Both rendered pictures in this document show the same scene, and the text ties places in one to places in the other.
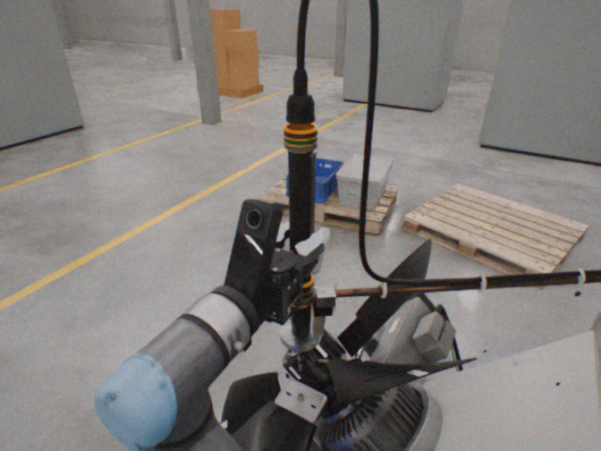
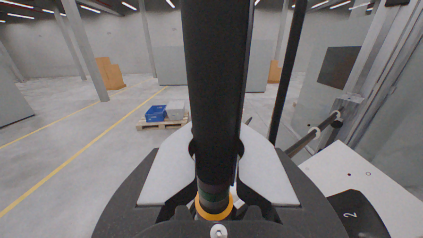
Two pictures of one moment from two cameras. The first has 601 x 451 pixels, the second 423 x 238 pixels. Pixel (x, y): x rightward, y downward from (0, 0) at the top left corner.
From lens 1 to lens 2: 0.49 m
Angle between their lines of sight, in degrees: 25
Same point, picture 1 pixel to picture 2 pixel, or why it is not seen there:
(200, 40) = (91, 68)
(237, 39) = (110, 68)
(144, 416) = not seen: outside the picture
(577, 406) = (380, 186)
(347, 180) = (170, 110)
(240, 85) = (115, 85)
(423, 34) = (181, 60)
